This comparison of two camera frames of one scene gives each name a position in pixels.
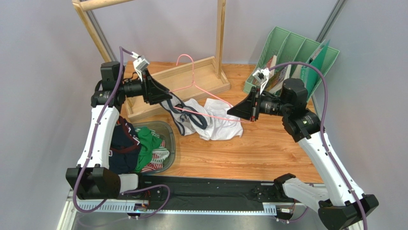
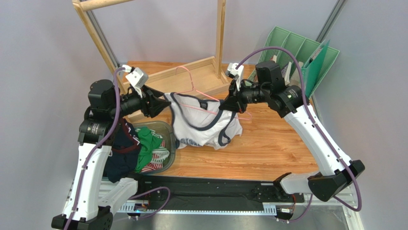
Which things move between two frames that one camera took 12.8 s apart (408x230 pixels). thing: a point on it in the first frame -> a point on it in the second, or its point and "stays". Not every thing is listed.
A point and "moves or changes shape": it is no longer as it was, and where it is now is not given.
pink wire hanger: x=196 y=85 moves or changes shape
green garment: x=148 y=143 stays
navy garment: x=125 y=148 stays
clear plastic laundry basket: x=165 y=129 stays
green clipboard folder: x=308 y=72 stays
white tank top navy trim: x=209 y=120 moves or changes shape
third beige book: x=297 y=73 stays
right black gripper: x=255 y=106 -> x=235 y=98
